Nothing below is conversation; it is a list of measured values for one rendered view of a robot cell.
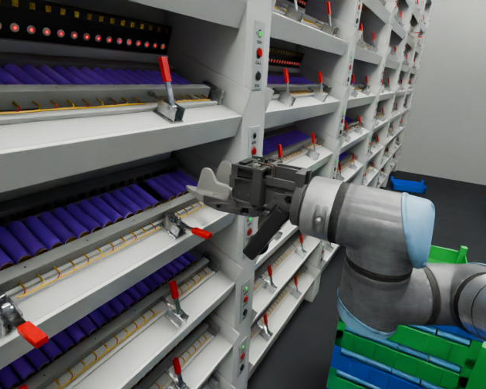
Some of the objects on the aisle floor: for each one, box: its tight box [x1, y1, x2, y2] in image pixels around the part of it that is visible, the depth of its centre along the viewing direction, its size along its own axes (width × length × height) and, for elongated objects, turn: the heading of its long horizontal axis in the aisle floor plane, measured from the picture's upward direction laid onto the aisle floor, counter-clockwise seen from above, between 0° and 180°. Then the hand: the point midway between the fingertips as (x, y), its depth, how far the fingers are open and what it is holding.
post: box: [165, 0, 272, 389], centre depth 73 cm, size 20×9×177 cm, turn 52°
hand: (199, 189), depth 58 cm, fingers open, 3 cm apart
